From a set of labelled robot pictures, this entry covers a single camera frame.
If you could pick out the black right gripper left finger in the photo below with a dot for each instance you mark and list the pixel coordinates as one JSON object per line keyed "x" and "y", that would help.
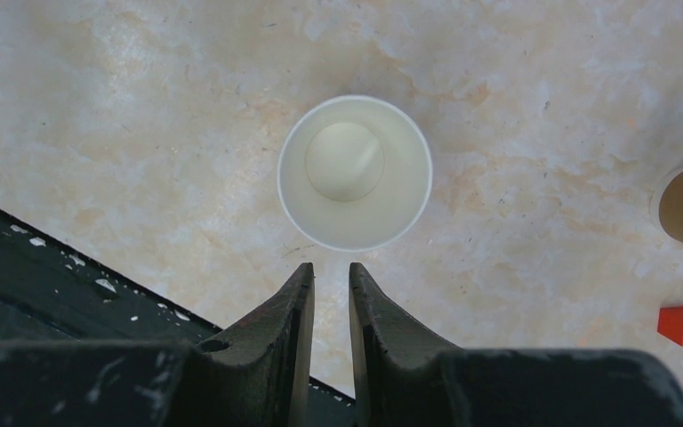
{"x": 253, "y": 373}

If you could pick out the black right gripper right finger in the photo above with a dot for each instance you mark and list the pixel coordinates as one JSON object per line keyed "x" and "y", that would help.
{"x": 407, "y": 375}

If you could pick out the single brown paper cup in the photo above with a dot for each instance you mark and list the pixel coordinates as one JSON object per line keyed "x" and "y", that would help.
{"x": 354, "y": 174}

